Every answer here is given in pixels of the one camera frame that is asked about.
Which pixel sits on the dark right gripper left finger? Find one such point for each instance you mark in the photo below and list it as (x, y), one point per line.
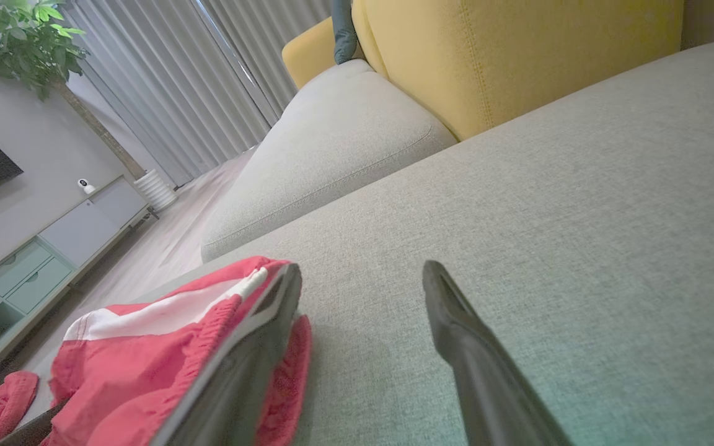
(239, 384)

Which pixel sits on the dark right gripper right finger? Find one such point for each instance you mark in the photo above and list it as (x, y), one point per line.
(487, 384)

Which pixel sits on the red and white garment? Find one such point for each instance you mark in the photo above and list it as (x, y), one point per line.
(140, 353)

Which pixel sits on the grey fabric sofa seat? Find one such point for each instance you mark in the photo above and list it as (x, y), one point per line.
(580, 217)

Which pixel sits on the white ribbed plant pot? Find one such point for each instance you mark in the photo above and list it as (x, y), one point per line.
(155, 189)

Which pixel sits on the pale green media cabinet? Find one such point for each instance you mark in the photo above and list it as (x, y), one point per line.
(41, 260)

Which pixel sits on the grey sofa seat cushion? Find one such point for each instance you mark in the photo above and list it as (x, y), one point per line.
(332, 142)

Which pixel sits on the grey pleated curtain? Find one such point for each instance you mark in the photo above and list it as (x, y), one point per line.
(165, 80)
(270, 43)

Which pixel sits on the yellow sofa backrest cushion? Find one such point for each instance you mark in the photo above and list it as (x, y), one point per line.
(506, 56)

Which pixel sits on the yellow sofa armrest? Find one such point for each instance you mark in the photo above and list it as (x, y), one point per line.
(313, 56)

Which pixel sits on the teal throw pillow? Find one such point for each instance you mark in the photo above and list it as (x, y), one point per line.
(343, 31)

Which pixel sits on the green leafy potted tree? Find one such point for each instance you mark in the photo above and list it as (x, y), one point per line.
(28, 43)

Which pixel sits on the small white security camera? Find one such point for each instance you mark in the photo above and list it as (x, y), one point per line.
(85, 185)

